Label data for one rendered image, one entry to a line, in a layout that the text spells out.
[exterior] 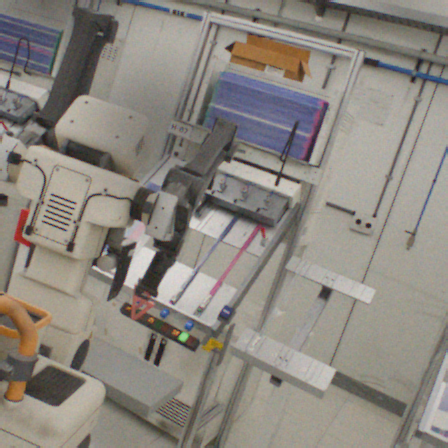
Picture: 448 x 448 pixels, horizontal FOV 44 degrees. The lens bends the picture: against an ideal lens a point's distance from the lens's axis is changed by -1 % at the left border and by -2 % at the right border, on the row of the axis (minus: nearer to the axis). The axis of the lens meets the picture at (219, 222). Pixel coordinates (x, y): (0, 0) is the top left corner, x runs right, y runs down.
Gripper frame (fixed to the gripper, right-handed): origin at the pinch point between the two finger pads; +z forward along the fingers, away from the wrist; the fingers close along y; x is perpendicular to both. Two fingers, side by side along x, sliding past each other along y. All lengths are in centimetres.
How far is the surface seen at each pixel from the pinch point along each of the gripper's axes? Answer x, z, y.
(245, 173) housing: 24, -55, -78
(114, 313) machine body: 3, 30, -89
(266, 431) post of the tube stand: 68, 27, -25
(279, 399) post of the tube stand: 66, 14, -24
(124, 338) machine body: 12, 38, -85
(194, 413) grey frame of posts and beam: 42, 35, -31
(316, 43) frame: 24, -118, -75
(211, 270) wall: 66, 16, -243
